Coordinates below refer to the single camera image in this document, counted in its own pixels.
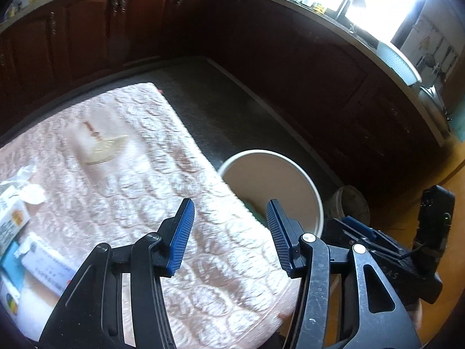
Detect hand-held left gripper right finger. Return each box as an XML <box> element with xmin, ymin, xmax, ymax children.
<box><xmin>266</xmin><ymin>199</ymin><xmax>422</xmax><ymax>349</ymax></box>

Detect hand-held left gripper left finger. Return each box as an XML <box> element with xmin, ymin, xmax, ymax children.
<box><xmin>38</xmin><ymin>198</ymin><xmax>197</xmax><ymax>349</ymax></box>

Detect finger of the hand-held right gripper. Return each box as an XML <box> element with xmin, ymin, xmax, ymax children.
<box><xmin>341</xmin><ymin>216</ymin><xmax>409</xmax><ymax>259</ymax></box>
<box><xmin>323</xmin><ymin>218</ymin><xmax>355</xmax><ymax>253</ymax></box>

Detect large white bucket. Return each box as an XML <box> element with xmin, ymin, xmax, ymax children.
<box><xmin>218</xmin><ymin>149</ymin><xmax>325</xmax><ymax>238</ymax></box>

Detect white drink carton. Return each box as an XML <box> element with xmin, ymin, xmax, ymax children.
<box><xmin>0</xmin><ymin>185</ymin><xmax>31</xmax><ymax>257</ymax></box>

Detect light blue packet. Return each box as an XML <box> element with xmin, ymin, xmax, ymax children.
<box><xmin>0</xmin><ymin>240</ymin><xmax>28</xmax><ymax>291</ymax></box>

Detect small dirty white bucket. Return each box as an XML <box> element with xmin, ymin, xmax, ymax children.
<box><xmin>325</xmin><ymin>185</ymin><xmax>370</xmax><ymax>226</ymax></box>

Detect pink quilted blanket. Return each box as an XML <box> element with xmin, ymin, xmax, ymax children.
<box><xmin>0</xmin><ymin>82</ymin><xmax>302</xmax><ymax>349</ymax></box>

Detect metal kettle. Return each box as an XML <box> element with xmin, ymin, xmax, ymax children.
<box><xmin>418</xmin><ymin>83</ymin><xmax>447</xmax><ymax>117</ymax></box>

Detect white printed paper box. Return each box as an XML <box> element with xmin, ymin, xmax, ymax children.
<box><xmin>18</xmin><ymin>233</ymin><xmax>75</xmax><ymax>297</ymax></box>

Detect crumpled white paper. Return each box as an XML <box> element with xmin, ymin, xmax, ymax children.
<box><xmin>0</xmin><ymin>165</ymin><xmax>47</xmax><ymax>204</ymax></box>

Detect white perforated basket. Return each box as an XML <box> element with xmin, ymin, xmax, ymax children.
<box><xmin>374</xmin><ymin>40</ymin><xmax>424</xmax><ymax>86</ymax></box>

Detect dark wooden kitchen cabinets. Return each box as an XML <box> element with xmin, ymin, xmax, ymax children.
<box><xmin>0</xmin><ymin>0</ymin><xmax>451</xmax><ymax>190</ymax></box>

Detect white packet with yellow mark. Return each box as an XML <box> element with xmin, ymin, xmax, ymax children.
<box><xmin>0</xmin><ymin>273</ymin><xmax>26</xmax><ymax>331</ymax></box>

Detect black desk lamp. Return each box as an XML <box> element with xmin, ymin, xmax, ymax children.
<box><xmin>336</xmin><ymin>0</ymin><xmax>367</xmax><ymax>22</ymax></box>

